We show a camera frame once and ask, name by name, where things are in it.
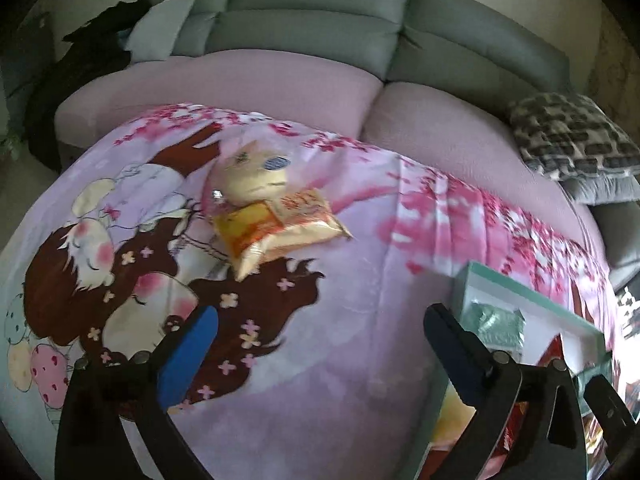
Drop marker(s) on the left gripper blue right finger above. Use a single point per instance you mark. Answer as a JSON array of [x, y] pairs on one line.
[[467, 362]]

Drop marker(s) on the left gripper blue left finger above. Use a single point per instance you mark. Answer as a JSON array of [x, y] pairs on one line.
[[183, 354]]

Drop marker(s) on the green white biscuit pack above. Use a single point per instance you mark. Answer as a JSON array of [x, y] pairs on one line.
[[496, 328]]

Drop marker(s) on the dark red snack pack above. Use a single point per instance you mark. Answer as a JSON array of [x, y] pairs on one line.
[[565, 347]]

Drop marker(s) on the teal rimmed white tray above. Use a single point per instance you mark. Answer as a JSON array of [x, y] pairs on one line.
[[509, 396]]

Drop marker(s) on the pink cartoon blanket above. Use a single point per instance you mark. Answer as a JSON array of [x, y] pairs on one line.
[[319, 369]]

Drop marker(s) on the orange yellow snack bag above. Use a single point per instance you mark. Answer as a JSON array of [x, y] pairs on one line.
[[264, 231]]

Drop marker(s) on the pale round bread pack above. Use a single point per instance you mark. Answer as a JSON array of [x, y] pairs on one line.
[[250, 174]]

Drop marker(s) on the grey satin pillow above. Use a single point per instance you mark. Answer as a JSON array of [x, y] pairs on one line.
[[602, 190]]

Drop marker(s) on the leopard print pillow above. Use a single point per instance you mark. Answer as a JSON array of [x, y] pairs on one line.
[[569, 137]]

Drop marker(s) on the grey sofa pink cushions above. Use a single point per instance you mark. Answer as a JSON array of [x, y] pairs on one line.
[[432, 79]]

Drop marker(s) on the white grey cushion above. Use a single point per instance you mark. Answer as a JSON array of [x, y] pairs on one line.
[[154, 36]]

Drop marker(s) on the black clothing pile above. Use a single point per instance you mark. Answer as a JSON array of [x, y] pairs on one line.
[[97, 48]]

